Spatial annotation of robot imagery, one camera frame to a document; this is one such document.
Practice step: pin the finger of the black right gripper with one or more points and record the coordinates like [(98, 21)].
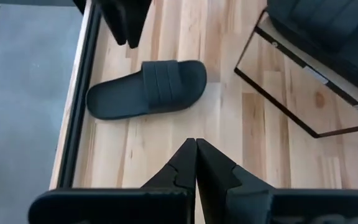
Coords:
[(138, 21), (113, 18)]

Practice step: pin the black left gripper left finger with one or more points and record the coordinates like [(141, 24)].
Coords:
[(179, 186)]

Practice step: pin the black table frame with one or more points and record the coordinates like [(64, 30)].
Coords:
[(79, 93)]

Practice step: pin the black striped slide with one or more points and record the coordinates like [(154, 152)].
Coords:
[(154, 90), (328, 28)]

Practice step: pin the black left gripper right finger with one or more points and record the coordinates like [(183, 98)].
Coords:
[(228, 193)]

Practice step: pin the wooden shelf black metal frame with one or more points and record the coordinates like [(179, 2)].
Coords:
[(275, 99)]

